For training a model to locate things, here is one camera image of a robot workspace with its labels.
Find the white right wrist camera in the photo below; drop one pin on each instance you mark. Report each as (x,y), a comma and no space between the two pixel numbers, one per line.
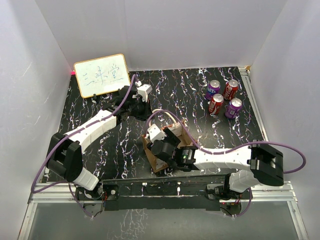
(155,133)

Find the small framed whiteboard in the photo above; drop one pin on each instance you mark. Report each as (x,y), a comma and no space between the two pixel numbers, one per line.
(101,75)

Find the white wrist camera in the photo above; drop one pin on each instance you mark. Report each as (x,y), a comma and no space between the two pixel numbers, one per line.
(143,90)
(155,133)

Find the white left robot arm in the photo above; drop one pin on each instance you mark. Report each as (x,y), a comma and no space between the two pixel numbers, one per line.
(65,153)

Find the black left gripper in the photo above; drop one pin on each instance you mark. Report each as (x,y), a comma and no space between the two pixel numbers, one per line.
(147,110)

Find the red Coca-Cola can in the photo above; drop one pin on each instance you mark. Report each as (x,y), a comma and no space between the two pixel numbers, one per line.
(215,104)
(230,89)

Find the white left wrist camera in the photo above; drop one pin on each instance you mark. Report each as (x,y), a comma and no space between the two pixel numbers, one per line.
(143,90)

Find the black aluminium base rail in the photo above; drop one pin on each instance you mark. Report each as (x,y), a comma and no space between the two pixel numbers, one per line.
(165,208)

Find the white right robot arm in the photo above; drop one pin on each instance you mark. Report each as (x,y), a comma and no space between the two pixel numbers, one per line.
(256,164)

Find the purple Fanta can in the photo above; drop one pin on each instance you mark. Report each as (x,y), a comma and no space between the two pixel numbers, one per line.
(213,88)
(233,108)

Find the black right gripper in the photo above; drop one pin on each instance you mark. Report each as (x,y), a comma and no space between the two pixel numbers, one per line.
(171,137)

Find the patterned canvas tote bag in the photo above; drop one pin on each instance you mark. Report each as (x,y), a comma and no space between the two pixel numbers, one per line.
(188,144)

